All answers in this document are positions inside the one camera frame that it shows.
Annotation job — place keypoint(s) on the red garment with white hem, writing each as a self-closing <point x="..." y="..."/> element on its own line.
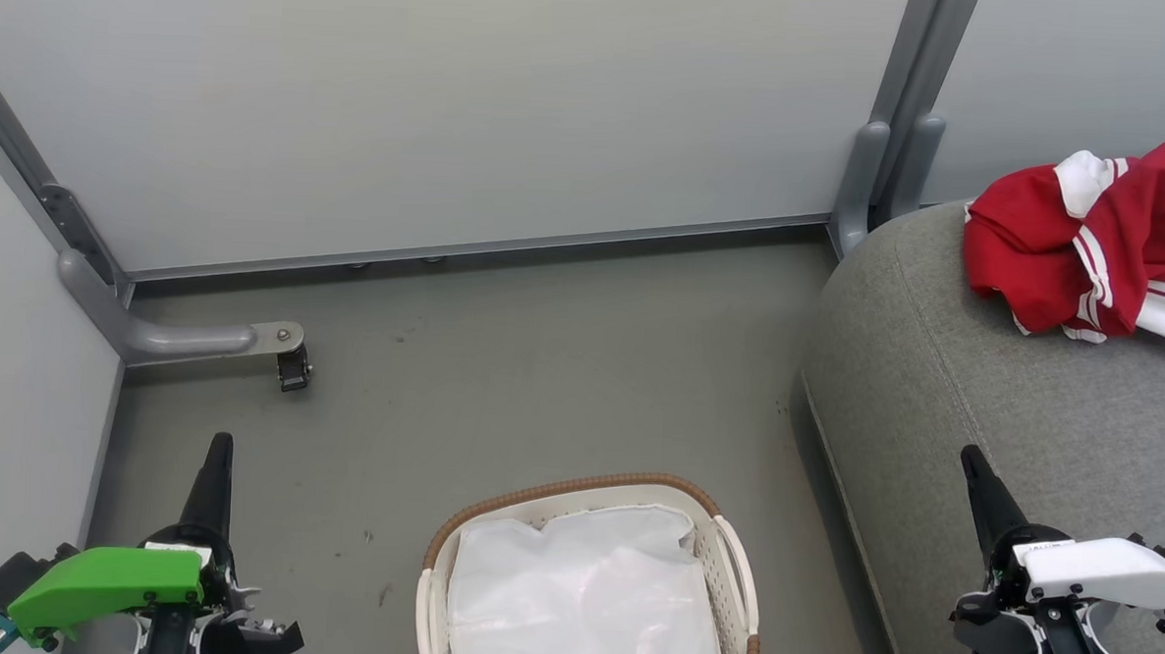
<point x="1023" y="248"/>

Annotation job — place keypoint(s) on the grey partition foot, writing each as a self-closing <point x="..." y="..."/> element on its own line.
<point x="179" y="337"/>

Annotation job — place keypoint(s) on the grey fabric sofa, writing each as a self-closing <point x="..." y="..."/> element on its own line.
<point x="983" y="384"/>

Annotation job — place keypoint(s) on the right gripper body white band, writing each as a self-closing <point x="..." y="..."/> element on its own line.
<point x="1093" y="570"/>

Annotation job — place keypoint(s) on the white laundry basket brown rim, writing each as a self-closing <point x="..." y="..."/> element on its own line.
<point x="729" y="579"/>

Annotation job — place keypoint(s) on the grey slanted partition post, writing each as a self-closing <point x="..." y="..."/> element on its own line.
<point x="47" y="196"/>

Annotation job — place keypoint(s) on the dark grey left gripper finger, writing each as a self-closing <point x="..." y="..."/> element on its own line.
<point x="211" y="493"/>

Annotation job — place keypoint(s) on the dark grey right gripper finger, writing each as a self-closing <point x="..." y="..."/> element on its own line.
<point x="992" y="507"/>

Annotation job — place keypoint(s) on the white plastic basket liner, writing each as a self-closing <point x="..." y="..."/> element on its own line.
<point x="580" y="602"/>

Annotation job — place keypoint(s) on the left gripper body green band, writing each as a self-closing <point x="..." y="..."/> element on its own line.
<point x="99" y="581"/>

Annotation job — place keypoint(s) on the grey double partition post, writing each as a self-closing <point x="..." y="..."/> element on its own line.
<point x="896" y="134"/>

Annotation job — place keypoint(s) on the black caster wheel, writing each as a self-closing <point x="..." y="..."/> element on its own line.
<point x="294" y="368"/>

